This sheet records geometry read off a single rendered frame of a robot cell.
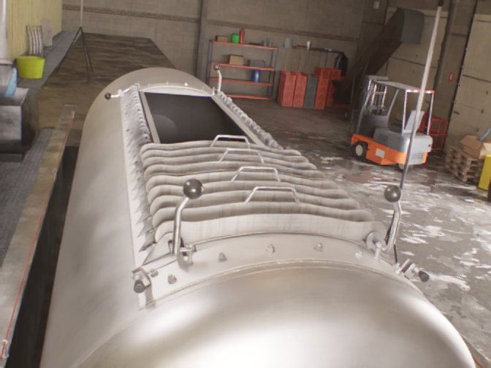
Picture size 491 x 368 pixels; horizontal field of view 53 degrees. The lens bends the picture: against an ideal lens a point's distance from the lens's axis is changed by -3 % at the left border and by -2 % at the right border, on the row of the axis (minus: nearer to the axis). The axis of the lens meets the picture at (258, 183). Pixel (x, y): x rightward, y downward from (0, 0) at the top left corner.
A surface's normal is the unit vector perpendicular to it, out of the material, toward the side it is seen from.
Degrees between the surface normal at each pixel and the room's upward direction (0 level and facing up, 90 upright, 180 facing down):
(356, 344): 65
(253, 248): 9
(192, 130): 93
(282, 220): 90
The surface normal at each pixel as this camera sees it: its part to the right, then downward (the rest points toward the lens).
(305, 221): 0.27, 0.34
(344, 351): 0.33, -0.09
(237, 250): -0.09, -0.92
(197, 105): -0.03, 0.55
